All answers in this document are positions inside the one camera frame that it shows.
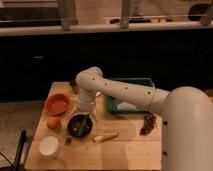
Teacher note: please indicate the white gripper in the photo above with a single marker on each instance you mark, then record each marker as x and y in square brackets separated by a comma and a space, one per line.
[85, 106]

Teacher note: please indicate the green pepper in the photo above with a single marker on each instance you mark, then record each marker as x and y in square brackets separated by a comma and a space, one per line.
[83, 127]

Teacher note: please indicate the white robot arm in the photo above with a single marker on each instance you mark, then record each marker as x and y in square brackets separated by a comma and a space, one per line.
[187, 117]

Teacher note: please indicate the dark purple bowl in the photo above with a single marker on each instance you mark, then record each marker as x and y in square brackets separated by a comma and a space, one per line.
[74, 124]

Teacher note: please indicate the orange bowl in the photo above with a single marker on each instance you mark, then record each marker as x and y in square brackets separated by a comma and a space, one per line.
[56, 104]

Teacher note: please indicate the green tray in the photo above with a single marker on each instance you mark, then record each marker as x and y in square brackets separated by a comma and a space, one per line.
[117, 106]

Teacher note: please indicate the orange fruit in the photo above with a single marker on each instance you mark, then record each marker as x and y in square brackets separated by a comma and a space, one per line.
[53, 123]

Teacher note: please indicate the small dark object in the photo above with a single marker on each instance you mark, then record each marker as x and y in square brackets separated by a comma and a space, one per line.
[68, 139]

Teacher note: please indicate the wooden board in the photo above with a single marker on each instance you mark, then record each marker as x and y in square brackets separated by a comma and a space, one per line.
[128, 151]

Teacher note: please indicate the white cup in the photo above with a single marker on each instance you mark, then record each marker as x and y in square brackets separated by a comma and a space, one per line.
[49, 147]

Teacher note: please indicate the dark grape bunch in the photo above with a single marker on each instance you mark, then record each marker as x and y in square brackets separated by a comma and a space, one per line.
[148, 125]

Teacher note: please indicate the black stand pole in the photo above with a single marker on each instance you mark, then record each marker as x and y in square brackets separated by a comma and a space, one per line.
[22, 140]

